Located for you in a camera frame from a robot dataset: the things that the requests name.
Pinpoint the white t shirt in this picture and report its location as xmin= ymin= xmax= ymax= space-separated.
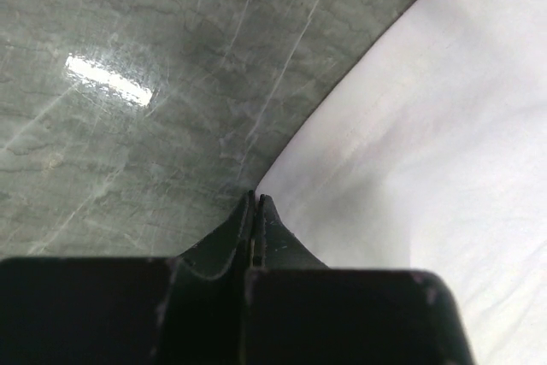
xmin=257 ymin=0 xmax=546 ymax=364

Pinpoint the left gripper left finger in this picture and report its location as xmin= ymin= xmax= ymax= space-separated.
xmin=1 ymin=193 xmax=253 ymax=364

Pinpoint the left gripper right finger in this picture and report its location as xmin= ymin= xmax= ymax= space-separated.
xmin=238 ymin=195 xmax=473 ymax=364

